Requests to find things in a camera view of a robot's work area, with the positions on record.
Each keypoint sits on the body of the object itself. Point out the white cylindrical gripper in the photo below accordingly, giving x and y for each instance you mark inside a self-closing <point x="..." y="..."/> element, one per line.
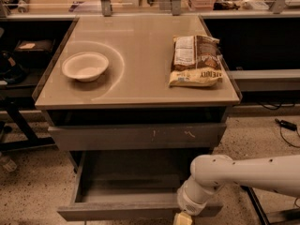
<point x="189" y="204"/>

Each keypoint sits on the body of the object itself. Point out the grey drawer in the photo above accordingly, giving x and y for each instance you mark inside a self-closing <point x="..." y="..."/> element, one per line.
<point x="129" y="184"/>
<point x="137" y="137"/>

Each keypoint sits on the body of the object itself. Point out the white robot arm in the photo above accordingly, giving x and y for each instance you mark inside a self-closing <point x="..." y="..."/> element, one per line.
<point x="209" y="173"/>

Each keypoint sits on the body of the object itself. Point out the grey drawer cabinet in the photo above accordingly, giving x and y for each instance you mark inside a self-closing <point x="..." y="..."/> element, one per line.
<point x="134" y="89"/>

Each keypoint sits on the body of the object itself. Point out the grey top drawer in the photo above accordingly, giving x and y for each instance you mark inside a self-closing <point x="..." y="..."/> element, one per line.
<point x="137" y="137"/>

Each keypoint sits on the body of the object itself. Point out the black metal stand base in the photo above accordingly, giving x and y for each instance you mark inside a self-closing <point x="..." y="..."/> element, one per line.
<point x="273" y="208"/>

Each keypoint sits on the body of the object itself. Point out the brown yellow snack bag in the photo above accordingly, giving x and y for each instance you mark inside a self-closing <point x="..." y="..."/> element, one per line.
<point x="195" y="62"/>

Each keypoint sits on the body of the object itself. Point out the small plastic bottle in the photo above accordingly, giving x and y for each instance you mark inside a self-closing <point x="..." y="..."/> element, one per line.
<point x="8" y="164"/>

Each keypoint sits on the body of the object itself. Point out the white paper bowl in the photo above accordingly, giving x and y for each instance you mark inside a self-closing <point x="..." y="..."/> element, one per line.
<point x="85" y="66"/>

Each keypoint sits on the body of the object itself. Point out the black box on shelf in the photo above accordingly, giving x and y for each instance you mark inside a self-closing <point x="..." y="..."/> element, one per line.
<point x="34" y="53"/>

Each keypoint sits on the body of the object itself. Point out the black power adapter with cable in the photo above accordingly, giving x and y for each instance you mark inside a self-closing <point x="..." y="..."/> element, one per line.
<point x="290" y="126"/>

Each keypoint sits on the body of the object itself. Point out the black table leg frame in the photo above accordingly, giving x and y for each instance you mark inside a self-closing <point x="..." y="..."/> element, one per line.
<point x="32" y="141"/>

